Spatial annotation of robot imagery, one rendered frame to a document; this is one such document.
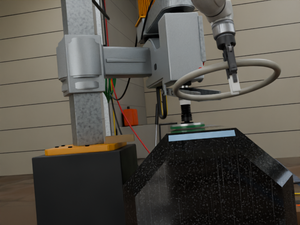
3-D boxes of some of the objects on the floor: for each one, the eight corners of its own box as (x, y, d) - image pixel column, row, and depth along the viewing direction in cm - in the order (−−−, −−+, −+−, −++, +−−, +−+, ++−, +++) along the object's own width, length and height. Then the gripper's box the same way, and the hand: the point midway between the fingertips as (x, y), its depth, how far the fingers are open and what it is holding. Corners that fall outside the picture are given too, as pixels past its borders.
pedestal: (34, 272, 233) (24, 158, 235) (69, 238, 299) (62, 149, 301) (134, 268, 225) (123, 150, 227) (148, 234, 290) (140, 143, 292)
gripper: (237, 26, 137) (249, 85, 132) (231, 44, 154) (242, 97, 148) (217, 30, 138) (228, 88, 132) (214, 47, 154) (224, 100, 148)
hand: (234, 85), depth 141 cm, fingers closed on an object, 4 cm apart
